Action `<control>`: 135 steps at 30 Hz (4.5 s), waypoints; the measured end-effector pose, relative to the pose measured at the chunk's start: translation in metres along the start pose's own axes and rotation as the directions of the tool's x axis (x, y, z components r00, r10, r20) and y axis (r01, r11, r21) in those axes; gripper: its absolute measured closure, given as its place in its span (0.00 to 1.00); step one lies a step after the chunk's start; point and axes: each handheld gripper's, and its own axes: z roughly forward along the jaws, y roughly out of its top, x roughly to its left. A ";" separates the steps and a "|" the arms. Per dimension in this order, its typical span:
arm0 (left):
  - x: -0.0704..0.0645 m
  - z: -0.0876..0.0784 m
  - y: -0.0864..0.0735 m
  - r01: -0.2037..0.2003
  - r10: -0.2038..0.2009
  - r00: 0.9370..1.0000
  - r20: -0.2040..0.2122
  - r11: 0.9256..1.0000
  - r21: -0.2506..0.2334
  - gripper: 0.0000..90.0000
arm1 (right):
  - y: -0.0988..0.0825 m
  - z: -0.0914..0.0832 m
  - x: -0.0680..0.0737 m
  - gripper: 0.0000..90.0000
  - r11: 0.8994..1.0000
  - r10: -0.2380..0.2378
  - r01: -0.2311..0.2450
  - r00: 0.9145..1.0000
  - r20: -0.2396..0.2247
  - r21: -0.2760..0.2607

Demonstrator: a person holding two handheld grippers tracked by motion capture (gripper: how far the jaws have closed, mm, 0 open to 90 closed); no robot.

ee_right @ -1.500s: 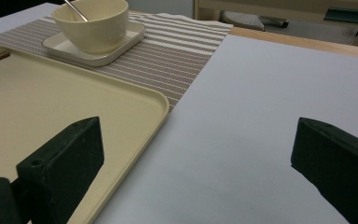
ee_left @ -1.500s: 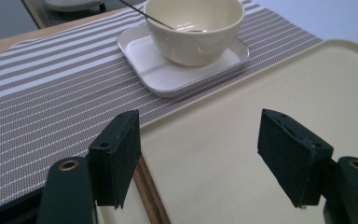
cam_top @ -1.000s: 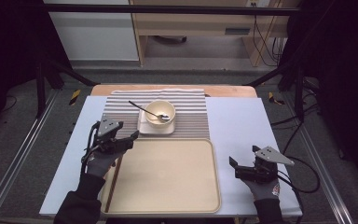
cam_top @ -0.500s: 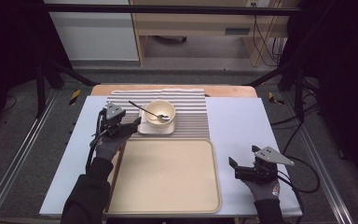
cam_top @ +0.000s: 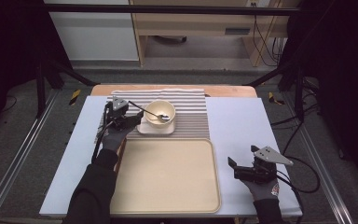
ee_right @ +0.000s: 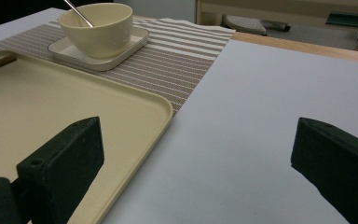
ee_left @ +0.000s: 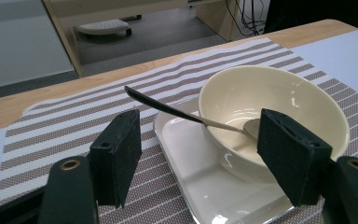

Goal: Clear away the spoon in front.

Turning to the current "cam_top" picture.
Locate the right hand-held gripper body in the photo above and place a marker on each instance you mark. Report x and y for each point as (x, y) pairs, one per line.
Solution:
(267, 155)

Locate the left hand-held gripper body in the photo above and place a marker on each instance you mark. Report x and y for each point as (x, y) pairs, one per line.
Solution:
(116, 119)

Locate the beige bowl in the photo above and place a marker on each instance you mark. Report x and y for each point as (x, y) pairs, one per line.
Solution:
(160, 105)

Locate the metal spoon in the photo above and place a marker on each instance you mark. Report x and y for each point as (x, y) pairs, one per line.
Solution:
(164, 117)

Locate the white square plate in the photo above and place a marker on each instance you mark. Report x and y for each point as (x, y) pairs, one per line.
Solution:
(167, 130)

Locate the beige plastic tray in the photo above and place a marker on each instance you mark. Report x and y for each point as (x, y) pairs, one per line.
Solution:
(167, 180)

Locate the person's left hand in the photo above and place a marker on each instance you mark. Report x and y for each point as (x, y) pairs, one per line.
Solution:
(113, 140)

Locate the person's right hand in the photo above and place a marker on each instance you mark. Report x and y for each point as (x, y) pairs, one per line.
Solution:
(264, 191)

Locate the yellow black tape piece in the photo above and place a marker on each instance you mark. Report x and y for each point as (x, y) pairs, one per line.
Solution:
(75, 97)
(273, 99)

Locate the striped placemat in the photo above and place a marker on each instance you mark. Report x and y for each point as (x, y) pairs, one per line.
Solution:
(186, 102)

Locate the wooden table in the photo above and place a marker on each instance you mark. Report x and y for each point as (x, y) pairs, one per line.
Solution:
(230, 90)

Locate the black metal stand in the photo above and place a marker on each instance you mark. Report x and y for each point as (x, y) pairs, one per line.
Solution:
(40, 87)
(299, 93)

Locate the white cabinet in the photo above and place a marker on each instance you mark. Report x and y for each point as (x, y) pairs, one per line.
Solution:
(93, 37)

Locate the black horizontal bar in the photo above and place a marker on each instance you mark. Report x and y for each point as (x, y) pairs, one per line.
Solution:
(167, 9)

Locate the wooden desk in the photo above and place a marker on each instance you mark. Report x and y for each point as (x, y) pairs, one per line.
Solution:
(192, 21)

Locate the black curtain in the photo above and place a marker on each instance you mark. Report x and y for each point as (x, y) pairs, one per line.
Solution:
(348, 77)
(9, 46)

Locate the grey label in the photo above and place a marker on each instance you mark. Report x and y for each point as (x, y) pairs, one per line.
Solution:
(237, 31)

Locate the aluminium rail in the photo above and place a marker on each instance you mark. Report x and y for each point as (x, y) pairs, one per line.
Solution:
(332, 186)
(28, 140)

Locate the wall socket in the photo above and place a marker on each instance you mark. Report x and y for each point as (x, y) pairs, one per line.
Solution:
(258, 3)

